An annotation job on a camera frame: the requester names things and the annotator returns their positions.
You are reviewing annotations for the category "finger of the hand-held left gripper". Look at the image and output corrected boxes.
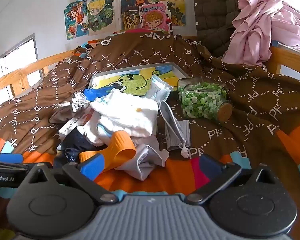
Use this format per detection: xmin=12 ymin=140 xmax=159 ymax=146
xmin=0 ymin=152 xmax=53 ymax=173

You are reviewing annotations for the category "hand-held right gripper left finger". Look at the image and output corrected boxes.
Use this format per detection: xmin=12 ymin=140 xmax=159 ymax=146
xmin=22 ymin=154 xmax=119 ymax=204

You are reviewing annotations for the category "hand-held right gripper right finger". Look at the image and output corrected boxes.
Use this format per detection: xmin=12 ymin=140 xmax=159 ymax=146
xmin=186 ymin=154 xmax=278 ymax=204

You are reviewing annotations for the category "dark navy printed sock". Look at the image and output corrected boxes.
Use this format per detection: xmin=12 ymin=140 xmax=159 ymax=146
xmin=56 ymin=126 xmax=108 ymax=167

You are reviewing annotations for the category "orange sock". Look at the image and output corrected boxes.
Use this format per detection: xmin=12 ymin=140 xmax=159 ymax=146
xmin=79 ymin=131 xmax=137 ymax=174

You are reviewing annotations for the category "white cotton cloth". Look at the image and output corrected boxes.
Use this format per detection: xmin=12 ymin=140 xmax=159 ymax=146
xmin=89 ymin=90 xmax=158 ymax=147

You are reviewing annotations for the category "white plastic tissue packet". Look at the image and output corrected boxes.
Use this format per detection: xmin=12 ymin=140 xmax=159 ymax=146
xmin=146 ymin=74 xmax=174 ymax=104

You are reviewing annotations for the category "grey box with drawing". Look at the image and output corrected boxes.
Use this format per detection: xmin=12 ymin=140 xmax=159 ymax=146
xmin=89 ymin=62 xmax=190 ymax=98

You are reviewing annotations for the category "white and orange carton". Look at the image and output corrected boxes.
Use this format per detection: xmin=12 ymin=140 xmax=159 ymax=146
xmin=58 ymin=116 xmax=95 ymax=140

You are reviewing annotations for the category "pale grey cloth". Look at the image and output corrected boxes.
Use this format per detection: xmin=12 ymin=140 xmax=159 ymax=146
xmin=112 ymin=142 xmax=169 ymax=182

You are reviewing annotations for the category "glass jar of green stars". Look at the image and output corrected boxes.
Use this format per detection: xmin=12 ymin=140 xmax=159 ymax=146
xmin=177 ymin=77 xmax=233 ymax=123

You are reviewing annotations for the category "yellow and blue cloth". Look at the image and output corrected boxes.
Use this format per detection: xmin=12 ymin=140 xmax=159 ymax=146
xmin=84 ymin=89 xmax=110 ymax=104

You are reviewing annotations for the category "window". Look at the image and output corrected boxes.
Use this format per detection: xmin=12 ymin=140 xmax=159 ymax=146
xmin=0 ymin=34 xmax=44 ymax=98

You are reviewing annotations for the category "brown printed blanket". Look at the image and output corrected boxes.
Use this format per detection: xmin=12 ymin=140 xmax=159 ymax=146
xmin=0 ymin=31 xmax=300 ymax=240

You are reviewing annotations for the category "pink cloth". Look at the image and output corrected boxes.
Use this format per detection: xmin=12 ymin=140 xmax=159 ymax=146
xmin=222 ymin=0 xmax=300 ymax=67

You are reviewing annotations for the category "olive quilted jacket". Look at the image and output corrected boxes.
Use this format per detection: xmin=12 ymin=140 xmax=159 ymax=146
xmin=192 ymin=0 xmax=273 ymax=57

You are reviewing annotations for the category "poster of orange-haired figure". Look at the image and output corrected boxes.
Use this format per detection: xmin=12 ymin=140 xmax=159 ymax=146
xmin=64 ymin=0 xmax=89 ymax=40

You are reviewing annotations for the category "poster of blond green figure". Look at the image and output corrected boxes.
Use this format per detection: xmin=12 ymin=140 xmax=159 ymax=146
xmin=86 ymin=0 xmax=120 ymax=36

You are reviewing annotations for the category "yellow landscape poster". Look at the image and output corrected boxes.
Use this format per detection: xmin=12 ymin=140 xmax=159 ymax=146
xmin=151 ymin=0 xmax=187 ymax=27

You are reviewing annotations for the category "blue and yellow swirl poster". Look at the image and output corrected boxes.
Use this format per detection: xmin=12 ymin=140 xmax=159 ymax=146
xmin=120 ymin=0 xmax=153 ymax=30

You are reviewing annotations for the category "grey drawstring pouch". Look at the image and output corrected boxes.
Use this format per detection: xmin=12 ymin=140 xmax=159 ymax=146
xmin=50 ymin=92 xmax=93 ymax=123

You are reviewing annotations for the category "wooden bed rail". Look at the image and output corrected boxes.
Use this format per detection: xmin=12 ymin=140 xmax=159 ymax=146
xmin=0 ymin=49 xmax=77 ymax=105

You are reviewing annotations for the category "wooden furniture frame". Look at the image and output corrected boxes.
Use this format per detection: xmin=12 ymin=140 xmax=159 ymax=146
xmin=261 ymin=42 xmax=300 ymax=83

